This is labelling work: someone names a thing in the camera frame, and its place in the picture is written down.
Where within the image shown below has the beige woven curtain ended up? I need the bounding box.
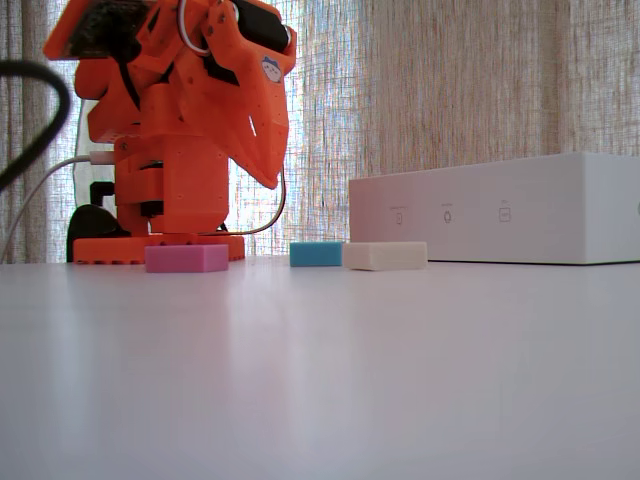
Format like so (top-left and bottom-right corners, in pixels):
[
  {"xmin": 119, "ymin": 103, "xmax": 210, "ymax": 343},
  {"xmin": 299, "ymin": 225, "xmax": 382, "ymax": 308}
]
[{"xmin": 0, "ymin": 0, "xmax": 640, "ymax": 265}]

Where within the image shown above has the wrist camera with orange mount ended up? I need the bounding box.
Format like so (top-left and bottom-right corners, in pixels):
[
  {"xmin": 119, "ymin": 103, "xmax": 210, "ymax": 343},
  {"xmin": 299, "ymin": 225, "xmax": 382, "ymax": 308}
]
[{"xmin": 42, "ymin": 0, "xmax": 157, "ymax": 61}]

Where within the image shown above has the red white black servo cable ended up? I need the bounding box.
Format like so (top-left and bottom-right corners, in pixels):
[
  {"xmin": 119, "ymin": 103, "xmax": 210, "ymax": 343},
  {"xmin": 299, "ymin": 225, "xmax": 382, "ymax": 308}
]
[
  {"xmin": 238, "ymin": 167, "xmax": 288, "ymax": 236},
  {"xmin": 178, "ymin": 0, "xmax": 212, "ymax": 57}
]

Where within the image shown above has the thick black cable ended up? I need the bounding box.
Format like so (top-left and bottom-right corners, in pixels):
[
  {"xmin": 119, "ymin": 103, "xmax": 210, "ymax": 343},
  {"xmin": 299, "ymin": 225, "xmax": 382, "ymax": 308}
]
[{"xmin": 0, "ymin": 59, "xmax": 73, "ymax": 194}]

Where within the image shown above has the pink foam cuboid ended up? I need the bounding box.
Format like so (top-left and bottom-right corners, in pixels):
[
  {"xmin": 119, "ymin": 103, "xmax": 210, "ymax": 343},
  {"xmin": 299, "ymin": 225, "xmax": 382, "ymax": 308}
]
[{"xmin": 144, "ymin": 243, "xmax": 231, "ymax": 274}]

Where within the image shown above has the white cardboard box bin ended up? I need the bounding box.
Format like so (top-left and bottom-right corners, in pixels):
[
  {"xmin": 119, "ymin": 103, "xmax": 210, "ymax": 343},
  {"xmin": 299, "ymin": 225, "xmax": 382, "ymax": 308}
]
[{"xmin": 348, "ymin": 151, "xmax": 640, "ymax": 267}]

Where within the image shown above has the black table clamp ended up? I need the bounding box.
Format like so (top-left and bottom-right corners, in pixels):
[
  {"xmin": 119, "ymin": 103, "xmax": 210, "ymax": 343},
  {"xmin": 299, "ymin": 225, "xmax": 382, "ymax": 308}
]
[{"xmin": 66, "ymin": 181, "xmax": 132, "ymax": 264}]

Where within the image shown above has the white usb cable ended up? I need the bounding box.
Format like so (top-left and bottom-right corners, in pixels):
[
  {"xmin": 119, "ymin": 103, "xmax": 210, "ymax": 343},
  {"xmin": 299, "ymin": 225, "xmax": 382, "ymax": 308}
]
[{"xmin": 0, "ymin": 151, "xmax": 117, "ymax": 265}]

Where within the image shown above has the blue foam cuboid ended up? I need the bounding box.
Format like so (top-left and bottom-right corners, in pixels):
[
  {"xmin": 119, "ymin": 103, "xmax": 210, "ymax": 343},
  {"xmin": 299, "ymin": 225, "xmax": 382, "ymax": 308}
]
[{"xmin": 289, "ymin": 241, "xmax": 346, "ymax": 268}]

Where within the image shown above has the orange gripper black motor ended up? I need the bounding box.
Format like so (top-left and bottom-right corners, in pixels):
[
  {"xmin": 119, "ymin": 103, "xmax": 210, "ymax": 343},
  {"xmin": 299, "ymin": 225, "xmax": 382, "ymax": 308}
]
[{"xmin": 198, "ymin": 0, "xmax": 298, "ymax": 191}]

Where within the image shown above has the white foam cuboid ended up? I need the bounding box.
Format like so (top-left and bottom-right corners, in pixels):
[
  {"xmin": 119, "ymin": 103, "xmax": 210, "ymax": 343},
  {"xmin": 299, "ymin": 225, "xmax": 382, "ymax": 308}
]
[{"xmin": 342, "ymin": 241, "xmax": 430, "ymax": 272}]

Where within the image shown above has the orange robot base plate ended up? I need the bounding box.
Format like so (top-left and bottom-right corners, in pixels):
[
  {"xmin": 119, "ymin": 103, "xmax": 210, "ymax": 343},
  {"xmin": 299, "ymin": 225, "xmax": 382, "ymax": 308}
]
[{"xmin": 72, "ymin": 233, "xmax": 247, "ymax": 265}]

